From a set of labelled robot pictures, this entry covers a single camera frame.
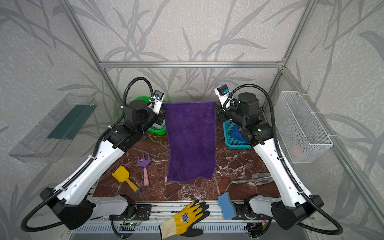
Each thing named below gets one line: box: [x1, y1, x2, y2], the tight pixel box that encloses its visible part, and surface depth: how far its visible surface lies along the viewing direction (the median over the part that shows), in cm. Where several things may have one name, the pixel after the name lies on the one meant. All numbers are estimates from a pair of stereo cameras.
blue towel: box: [230, 125, 250, 144], surface depth 104 cm
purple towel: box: [163, 101, 216, 182], surface depth 86 cm
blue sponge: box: [217, 192, 237, 220], surface depth 75 cm
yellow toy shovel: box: [112, 165, 140, 193], surface depth 85 cm
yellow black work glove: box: [159, 199, 210, 240], surface depth 71 cm
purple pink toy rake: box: [137, 153, 150, 187], surface depth 90 cm
